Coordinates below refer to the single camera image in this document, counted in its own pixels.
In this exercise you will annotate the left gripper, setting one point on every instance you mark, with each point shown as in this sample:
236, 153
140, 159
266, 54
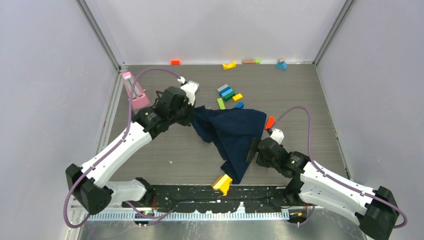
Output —
190, 108

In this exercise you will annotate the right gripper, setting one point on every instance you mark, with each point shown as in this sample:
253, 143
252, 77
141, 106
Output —
253, 147

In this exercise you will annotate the navy blue t-shirt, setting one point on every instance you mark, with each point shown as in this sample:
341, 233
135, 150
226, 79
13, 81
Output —
232, 131

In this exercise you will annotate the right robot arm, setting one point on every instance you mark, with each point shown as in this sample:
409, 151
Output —
373, 210

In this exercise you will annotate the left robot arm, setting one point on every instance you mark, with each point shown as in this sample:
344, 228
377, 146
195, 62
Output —
90, 183

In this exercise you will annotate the orange long block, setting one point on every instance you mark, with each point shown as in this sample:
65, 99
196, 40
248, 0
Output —
270, 123

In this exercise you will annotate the pink metronome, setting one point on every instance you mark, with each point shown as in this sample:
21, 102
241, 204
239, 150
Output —
136, 94

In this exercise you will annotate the blue long block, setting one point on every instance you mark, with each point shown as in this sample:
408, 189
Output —
240, 105

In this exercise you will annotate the yellow orange block stack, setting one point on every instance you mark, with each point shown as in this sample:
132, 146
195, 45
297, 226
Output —
222, 184

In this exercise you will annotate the lime green block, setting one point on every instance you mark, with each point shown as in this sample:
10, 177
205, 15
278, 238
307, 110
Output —
221, 104

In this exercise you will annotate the yellow small block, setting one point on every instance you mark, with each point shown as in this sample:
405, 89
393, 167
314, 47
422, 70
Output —
237, 97

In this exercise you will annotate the grey blue green block stack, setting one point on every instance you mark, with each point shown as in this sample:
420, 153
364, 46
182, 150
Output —
226, 92

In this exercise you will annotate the yellow arch block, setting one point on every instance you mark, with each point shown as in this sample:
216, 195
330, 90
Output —
228, 66

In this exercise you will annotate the tan flat block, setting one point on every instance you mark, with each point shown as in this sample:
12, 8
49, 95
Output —
249, 61

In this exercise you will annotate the blue triangle block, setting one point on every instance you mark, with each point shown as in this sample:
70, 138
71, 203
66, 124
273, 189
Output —
282, 65

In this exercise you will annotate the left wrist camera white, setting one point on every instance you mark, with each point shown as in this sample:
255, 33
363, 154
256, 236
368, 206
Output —
190, 88

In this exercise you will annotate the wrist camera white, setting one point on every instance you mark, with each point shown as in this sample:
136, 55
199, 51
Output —
277, 135
190, 88

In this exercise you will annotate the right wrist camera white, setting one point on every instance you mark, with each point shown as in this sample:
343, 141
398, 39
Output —
277, 135

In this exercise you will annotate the red block at wall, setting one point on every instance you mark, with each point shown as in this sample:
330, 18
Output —
175, 62

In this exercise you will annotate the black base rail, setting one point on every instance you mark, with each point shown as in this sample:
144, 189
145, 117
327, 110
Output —
203, 198

